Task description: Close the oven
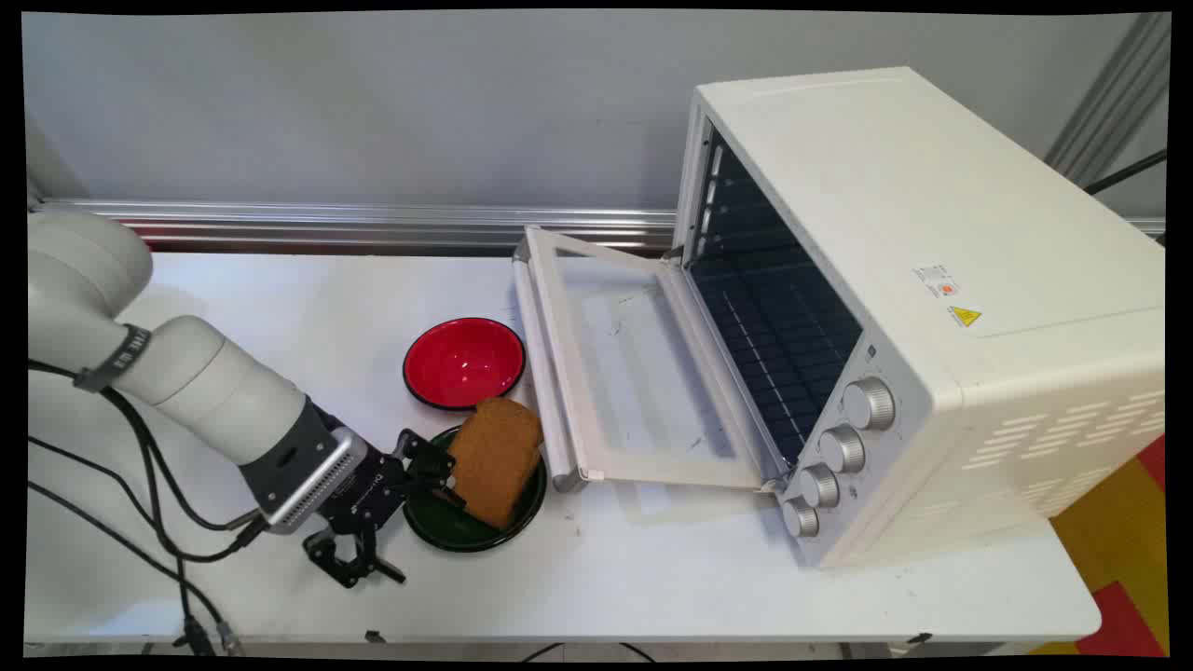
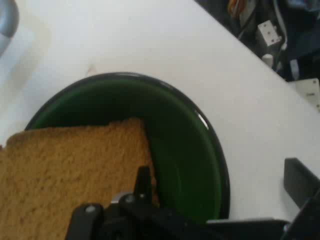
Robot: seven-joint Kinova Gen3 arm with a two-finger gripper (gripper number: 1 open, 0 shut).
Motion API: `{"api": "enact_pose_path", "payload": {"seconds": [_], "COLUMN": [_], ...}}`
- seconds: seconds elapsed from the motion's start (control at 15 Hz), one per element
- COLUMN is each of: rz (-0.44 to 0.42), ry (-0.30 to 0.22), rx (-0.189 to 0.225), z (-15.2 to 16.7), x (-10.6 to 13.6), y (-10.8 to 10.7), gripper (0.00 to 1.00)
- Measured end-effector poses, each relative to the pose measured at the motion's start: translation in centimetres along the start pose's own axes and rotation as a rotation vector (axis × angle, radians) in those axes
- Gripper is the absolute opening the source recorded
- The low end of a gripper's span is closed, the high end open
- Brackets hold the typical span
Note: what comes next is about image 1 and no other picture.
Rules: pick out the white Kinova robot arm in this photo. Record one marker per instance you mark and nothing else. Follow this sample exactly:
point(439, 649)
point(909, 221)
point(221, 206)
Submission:
point(196, 377)

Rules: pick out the dark green plate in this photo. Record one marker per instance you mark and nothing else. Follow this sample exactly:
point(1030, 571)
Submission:
point(445, 531)

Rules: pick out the yellow warning sticker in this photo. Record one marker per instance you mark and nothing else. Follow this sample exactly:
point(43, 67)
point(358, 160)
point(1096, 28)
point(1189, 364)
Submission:
point(966, 317)

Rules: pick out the brown bread slice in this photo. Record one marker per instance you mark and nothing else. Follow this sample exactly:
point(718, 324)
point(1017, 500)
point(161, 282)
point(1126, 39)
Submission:
point(499, 457)

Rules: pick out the white toaster oven body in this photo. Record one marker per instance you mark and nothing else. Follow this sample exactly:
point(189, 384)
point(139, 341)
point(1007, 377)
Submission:
point(932, 186)

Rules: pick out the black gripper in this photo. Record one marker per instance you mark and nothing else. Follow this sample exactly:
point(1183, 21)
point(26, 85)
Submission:
point(363, 489)

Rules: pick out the aluminium frame post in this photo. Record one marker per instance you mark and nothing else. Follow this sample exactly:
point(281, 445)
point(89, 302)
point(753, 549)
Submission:
point(1114, 93)

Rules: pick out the large silver oven knob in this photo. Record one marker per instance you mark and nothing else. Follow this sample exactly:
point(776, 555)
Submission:
point(869, 403)

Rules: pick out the red bowl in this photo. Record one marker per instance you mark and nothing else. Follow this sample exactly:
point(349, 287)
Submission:
point(463, 363)

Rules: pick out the white glass oven door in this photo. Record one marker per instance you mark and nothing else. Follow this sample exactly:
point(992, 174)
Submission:
point(634, 373)

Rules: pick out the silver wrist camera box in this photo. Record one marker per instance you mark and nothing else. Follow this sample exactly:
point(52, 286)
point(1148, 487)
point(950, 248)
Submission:
point(317, 485)

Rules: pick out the white label sticker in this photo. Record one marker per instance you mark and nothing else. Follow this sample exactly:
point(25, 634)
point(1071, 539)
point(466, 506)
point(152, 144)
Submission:
point(936, 280)

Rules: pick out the aluminium wall rail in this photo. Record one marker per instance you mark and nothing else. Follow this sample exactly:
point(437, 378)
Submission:
point(373, 224)

